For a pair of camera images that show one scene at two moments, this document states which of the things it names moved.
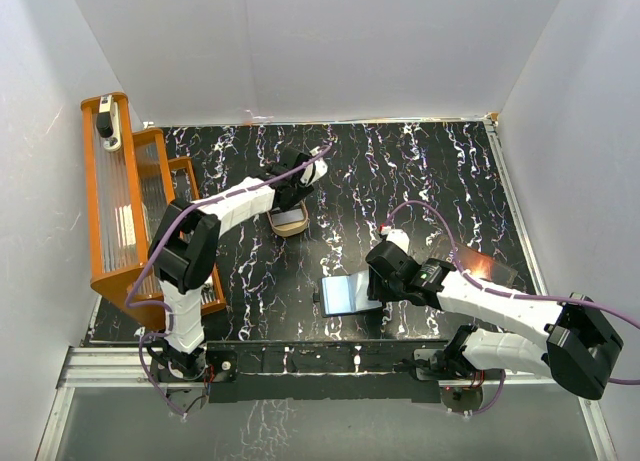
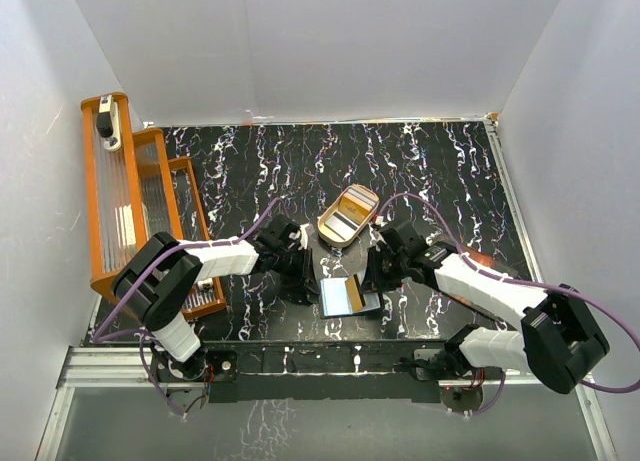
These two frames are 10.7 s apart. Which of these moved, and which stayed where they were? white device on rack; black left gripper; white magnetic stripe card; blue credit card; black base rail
Moved: black left gripper; white magnetic stripe card
Stayed: black base rail; blue credit card; white device on rack
